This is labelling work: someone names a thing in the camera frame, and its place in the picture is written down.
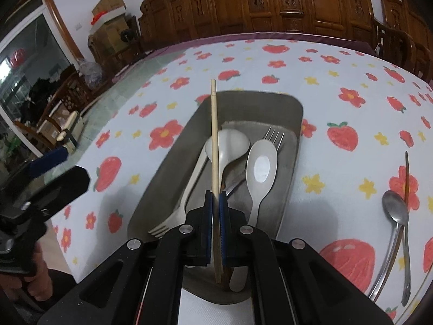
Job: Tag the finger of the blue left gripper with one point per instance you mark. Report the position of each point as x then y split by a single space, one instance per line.
48 161

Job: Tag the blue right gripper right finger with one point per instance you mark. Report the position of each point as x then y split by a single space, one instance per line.
225 226

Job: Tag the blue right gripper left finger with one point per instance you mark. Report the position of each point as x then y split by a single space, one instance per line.
206 226

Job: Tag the light bamboo chopstick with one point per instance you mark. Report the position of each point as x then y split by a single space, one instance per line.
218 267

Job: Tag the metal spoon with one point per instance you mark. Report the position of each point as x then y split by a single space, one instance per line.
396 211
407 268

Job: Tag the dark brown chopstick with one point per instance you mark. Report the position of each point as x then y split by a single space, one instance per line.
406 180

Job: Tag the person left hand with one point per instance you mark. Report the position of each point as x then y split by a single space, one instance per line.
39 286

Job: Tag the white plastic fork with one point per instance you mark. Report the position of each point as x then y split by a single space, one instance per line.
178 216

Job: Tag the white plastic spoon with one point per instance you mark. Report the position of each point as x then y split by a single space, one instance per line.
260 175

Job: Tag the white ladle spoon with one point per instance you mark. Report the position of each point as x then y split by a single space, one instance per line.
232 145

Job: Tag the stacked cardboard boxes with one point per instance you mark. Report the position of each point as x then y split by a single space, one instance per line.
112 29

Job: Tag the strawberry flower tablecloth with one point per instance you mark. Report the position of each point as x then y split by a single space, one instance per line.
360 115

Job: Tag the carved wooden bench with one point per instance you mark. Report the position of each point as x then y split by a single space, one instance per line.
167 22

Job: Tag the carved wooden armchair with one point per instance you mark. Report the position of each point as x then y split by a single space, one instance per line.
403 15

